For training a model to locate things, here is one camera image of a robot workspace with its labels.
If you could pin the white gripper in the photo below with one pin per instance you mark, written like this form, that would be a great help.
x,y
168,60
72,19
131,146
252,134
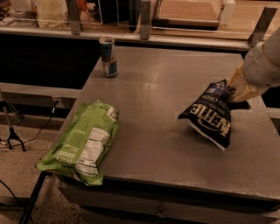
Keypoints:
x,y
258,67

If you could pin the blue Kettle chip bag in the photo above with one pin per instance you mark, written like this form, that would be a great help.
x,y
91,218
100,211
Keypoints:
x,y
210,114

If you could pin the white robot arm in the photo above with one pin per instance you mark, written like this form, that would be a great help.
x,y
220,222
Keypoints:
x,y
259,71

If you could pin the Red Bull can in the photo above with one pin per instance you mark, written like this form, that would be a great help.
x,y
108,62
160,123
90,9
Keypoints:
x,y
108,58

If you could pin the green chip bag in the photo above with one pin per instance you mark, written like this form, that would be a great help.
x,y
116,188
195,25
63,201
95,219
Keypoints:
x,y
81,148

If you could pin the clear acrylic barrier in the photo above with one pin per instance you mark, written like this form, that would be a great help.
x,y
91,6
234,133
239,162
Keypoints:
x,y
55,14

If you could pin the grey metal drawer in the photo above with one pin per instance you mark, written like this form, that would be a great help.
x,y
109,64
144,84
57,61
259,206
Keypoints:
x,y
98,207

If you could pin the black tripod stand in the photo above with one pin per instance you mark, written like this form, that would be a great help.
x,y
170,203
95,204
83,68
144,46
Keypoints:
x,y
13,135

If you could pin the black table leg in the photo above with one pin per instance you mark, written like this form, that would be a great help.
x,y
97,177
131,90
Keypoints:
x,y
27,214

